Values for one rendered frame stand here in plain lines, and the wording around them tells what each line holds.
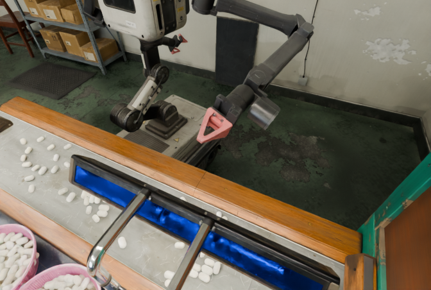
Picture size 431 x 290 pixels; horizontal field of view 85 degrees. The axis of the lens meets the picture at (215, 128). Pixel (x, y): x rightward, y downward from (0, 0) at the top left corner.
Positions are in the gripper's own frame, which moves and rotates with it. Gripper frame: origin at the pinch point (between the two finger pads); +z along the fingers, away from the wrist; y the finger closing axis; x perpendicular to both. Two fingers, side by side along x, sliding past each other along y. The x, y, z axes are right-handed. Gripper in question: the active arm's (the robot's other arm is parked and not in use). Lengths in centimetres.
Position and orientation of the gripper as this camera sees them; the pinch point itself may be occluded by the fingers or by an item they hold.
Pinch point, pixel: (201, 138)
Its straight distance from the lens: 50.3
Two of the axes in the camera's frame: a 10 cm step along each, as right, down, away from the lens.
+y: -2.8, 5.6, 7.8
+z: -5.5, 5.7, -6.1
